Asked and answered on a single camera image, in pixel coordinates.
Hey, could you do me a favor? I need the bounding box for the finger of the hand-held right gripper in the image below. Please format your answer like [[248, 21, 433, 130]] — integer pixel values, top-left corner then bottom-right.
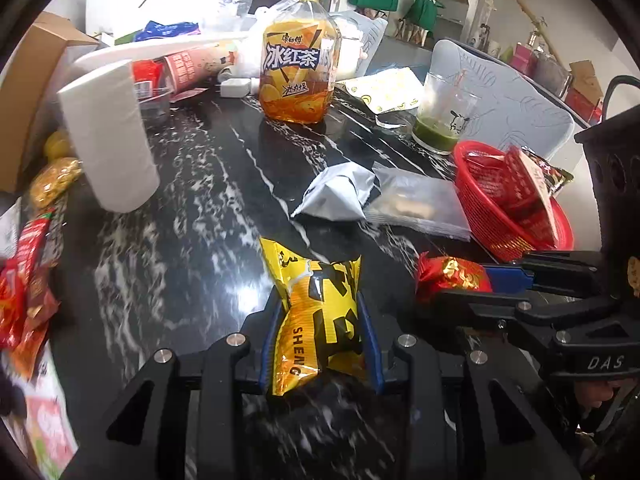
[[434, 292, 627, 334], [484, 250, 609, 294]]

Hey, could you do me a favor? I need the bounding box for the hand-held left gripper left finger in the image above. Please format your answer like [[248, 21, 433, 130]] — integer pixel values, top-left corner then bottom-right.
[[60, 300, 287, 480]]

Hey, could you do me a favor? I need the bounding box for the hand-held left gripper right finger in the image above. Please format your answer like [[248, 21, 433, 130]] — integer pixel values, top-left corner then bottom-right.
[[356, 304, 583, 480]]

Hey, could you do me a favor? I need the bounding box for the yellow black snack packet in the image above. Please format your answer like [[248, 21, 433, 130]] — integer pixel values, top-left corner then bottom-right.
[[259, 237, 369, 397]]

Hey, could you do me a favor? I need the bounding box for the red gold snack packet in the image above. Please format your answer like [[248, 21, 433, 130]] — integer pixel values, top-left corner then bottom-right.
[[416, 253, 494, 304]]

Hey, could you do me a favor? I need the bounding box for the red plastic basket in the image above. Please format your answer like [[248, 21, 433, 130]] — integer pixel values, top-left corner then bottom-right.
[[452, 141, 575, 264]]

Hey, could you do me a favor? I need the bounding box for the large white red snack bag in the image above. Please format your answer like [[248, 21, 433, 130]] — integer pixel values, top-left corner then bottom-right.
[[502, 146, 562, 252]]

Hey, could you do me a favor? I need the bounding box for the clear zip bag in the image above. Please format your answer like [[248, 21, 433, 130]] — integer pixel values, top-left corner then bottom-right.
[[364, 162, 473, 242]]

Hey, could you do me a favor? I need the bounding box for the white chair back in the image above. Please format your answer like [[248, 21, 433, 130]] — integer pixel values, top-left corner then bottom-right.
[[430, 39, 577, 162]]

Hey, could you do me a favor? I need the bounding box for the silver snack packet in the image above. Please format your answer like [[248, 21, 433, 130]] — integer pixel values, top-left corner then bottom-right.
[[291, 162, 377, 222]]

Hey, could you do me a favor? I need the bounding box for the pink box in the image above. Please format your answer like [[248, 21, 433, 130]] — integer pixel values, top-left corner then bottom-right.
[[510, 42, 539, 79]]

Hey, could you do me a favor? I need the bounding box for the glass cup with green drink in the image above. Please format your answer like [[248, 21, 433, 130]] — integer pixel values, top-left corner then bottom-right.
[[412, 71, 482, 155]]

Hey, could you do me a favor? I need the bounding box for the brown red snack packet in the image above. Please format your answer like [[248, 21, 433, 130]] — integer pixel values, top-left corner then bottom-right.
[[25, 269, 62, 322]]

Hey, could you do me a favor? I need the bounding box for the colourful cartoon packet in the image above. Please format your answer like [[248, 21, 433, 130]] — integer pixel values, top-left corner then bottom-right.
[[19, 344, 82, 477]]

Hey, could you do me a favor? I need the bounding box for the orange snack packet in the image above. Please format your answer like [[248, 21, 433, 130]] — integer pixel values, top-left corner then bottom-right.
[[9, 319, 52, 382]]

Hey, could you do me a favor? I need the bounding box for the yellow smiley packet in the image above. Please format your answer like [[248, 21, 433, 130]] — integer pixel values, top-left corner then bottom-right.
[[344, 67, 424, 117]]

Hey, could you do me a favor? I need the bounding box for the long red snack packet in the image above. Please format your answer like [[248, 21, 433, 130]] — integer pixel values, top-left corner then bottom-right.
[[0, 211, 55, 350]]

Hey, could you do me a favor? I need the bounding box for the white paper towel roll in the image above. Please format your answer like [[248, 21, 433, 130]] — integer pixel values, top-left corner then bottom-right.
[[57, 59, 161, 214]]

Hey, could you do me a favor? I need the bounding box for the white charger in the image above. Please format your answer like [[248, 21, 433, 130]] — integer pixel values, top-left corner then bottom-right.
[[218, 77, 252, 99]]

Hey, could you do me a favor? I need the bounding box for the yellow nut bag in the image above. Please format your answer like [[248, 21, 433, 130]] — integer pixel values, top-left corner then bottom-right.
[[28, 157, 84, 209]]

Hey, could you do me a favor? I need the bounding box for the clear plastic container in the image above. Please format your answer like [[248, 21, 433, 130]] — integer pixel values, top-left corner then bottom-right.
[[131, 57, 174, 124]]

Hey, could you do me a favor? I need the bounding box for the iced tea bottle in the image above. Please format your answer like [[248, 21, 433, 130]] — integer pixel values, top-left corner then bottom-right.
[[258, 0, 343, 125]]

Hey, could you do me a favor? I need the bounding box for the white patterned packet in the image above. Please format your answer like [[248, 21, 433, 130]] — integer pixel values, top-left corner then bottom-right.
[[0, 204, 24, 259]]

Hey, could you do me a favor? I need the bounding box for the pink snack canister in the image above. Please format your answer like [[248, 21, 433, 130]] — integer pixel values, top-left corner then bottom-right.
[[162, 42, 242, 104]]

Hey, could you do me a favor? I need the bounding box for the lemon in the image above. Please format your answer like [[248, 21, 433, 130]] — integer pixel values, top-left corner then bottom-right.
[[44, 130, 77, 159]]

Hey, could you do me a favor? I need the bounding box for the blue packet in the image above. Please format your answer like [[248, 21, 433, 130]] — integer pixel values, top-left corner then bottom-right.
[[134, 20, 202, 42]]

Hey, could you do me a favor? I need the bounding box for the clear plastic bag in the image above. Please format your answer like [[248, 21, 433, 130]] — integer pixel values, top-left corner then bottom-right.
[[215, 0, 257, 32]]

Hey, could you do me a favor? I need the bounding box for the cardboard box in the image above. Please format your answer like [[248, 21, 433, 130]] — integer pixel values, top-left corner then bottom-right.
[[0, 11, 99, 194]]

